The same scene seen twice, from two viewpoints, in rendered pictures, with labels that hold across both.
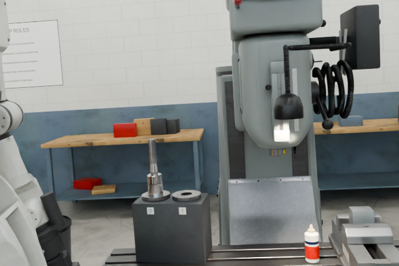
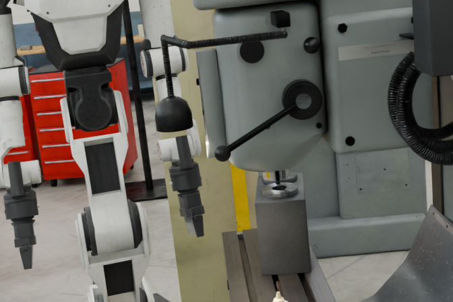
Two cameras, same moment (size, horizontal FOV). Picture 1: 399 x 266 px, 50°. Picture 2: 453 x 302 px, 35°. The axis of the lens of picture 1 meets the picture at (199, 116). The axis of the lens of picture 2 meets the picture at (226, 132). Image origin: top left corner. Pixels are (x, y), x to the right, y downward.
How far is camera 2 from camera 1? 1.87 m
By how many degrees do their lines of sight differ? 83
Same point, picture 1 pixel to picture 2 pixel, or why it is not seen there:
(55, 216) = (179, 157)
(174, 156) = not seen: outside the picture
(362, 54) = (416, 40)
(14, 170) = not seen: hidden behind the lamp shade
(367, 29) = not seen: outside the picture
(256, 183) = (443, 229)
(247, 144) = not seen: hidden behind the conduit
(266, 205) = (432, 269)
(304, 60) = (224, 52)
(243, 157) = (439, 176)
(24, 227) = (115, 153)
